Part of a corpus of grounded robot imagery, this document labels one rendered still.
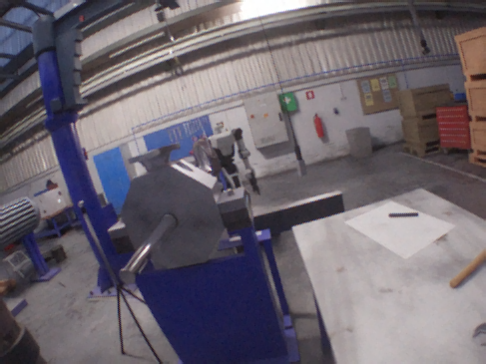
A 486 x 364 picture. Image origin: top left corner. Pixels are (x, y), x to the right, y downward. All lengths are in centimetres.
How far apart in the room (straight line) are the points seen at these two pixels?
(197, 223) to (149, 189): 27
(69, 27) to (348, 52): 595
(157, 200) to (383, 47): 694
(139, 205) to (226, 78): 547
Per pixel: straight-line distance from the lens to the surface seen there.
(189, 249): 127
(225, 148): 296
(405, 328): 72
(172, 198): 119
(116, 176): 695
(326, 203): 162
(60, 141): 315
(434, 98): 587
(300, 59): 661
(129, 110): 721
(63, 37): 343
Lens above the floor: 142
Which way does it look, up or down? 12 degrees down
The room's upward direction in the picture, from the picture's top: 16 degrees counter-clockwise
